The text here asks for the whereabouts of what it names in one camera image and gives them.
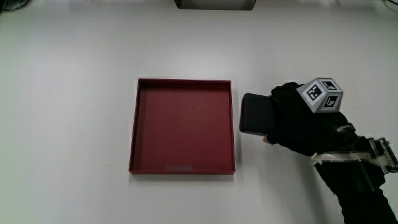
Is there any person's right hand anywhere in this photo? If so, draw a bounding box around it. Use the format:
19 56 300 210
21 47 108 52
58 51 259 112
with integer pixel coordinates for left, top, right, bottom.
262 77 358 157

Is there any black battery pack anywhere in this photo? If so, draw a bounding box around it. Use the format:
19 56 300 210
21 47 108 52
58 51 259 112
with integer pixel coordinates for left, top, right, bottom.
239 93 278 137

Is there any person's right forearm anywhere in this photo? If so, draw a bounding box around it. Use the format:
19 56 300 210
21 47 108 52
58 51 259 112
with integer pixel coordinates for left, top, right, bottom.
310 135 398 224

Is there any white desk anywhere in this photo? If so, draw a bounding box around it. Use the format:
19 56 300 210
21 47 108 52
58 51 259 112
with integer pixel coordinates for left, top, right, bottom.
0 0 398 224

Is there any red square tray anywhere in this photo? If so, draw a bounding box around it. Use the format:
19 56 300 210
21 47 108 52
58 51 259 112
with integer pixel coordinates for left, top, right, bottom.
128 78 236 175

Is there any dark grey box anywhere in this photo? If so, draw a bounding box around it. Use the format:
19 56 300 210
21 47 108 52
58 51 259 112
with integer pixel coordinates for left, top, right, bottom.
173 0 257 11

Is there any black cable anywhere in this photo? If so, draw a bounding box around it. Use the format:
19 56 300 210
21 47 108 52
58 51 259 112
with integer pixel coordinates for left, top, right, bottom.
0 0 32 13
383 0 398 14

